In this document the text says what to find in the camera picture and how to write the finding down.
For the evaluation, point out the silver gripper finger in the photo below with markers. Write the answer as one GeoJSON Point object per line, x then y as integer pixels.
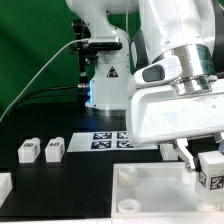
{"type": "Point", "coordinates": [219, 137]}
{"type": "Point", "coordinates": [180, 147]}

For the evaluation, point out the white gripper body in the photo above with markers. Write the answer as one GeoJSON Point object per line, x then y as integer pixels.
{"type": "Point", "coordinates": [157, 115]}

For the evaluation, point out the white square tabletop tray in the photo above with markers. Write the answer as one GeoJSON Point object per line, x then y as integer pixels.
{"type": "Point", "coordinates": [159, 193]}

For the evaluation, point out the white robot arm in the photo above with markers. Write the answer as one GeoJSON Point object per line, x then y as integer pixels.
{"type": "Point", "coordinates": [129, 35]}

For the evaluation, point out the white sheet with markers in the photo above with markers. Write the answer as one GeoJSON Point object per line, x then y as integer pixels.
{"type": "Point", "coordinates": [103, 141]}

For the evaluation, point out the white obstacle wall left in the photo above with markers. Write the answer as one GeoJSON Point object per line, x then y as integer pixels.
{"type": "Point", "coordinates": [5, 186]}

